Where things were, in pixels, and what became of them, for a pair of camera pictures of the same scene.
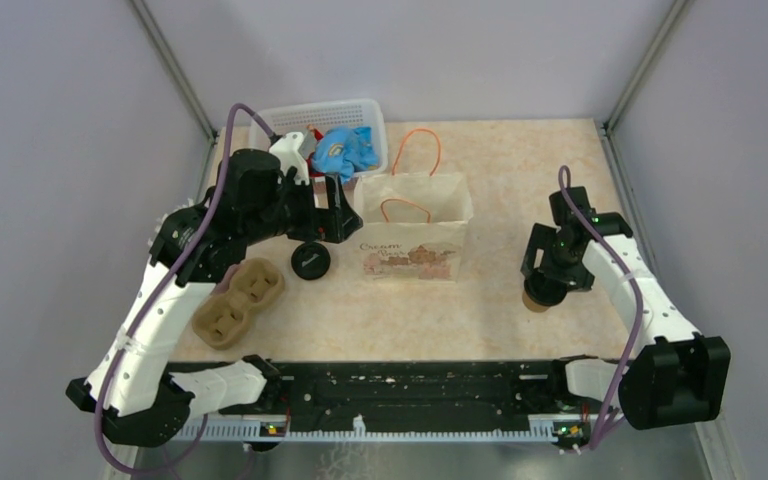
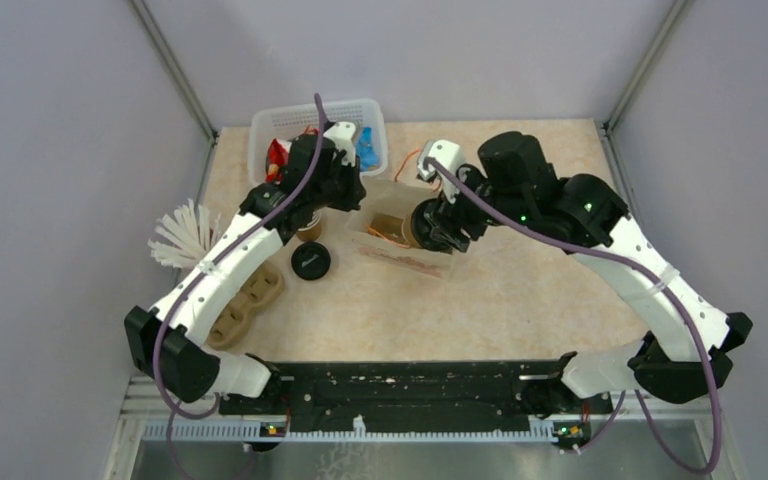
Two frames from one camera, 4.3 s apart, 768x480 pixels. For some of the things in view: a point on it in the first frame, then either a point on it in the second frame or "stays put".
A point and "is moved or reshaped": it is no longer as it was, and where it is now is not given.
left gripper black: [338, 219] → [356, 189]
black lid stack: [310, 260] stays put
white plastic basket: [324, 117] stays put
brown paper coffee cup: [532, 305] → [408, 232]
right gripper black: [578, 278] → [444, 215]
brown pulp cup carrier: [222, 319] stays put
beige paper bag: [411, 226] is moved or reshaped
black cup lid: [544, 290] → [421, 230]
